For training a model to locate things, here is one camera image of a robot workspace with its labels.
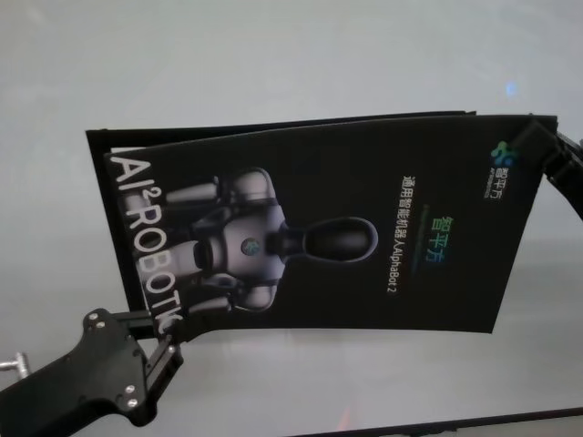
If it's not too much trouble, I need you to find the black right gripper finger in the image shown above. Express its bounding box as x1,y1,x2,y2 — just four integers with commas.
513,121,556,161
553,129,583,154

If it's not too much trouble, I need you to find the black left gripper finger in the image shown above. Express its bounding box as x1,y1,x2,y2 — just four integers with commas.
144,335,185,401
110,308,159,341

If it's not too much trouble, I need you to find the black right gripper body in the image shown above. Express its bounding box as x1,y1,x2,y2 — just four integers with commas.
539,149,583,216

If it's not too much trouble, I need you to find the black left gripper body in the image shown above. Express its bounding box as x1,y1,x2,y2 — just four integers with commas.
0,308,159,428

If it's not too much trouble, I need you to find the black robot print poster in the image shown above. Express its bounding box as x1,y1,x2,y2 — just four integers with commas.
103,116,559,343

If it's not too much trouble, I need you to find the grey cable with silver plug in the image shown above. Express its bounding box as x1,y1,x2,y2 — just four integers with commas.
0,351,31,379

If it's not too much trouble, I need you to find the black tape rectangle frame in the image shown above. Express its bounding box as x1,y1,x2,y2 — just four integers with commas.
85,110,477,320

